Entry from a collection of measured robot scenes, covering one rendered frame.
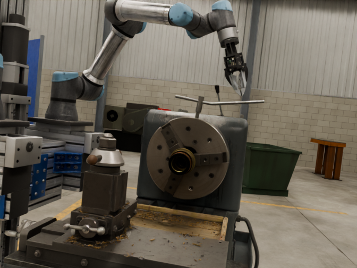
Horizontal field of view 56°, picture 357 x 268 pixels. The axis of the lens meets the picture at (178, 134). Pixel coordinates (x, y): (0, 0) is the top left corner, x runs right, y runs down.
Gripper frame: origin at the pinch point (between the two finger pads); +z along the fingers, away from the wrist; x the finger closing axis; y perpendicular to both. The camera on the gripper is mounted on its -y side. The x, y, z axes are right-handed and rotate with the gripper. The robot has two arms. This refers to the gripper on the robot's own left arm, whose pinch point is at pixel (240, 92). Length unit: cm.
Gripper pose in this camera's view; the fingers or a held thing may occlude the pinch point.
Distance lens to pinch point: 133.8
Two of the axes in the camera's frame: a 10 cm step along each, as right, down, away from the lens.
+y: -1.9, 0.3, -9.8
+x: 9.6, -2.2, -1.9
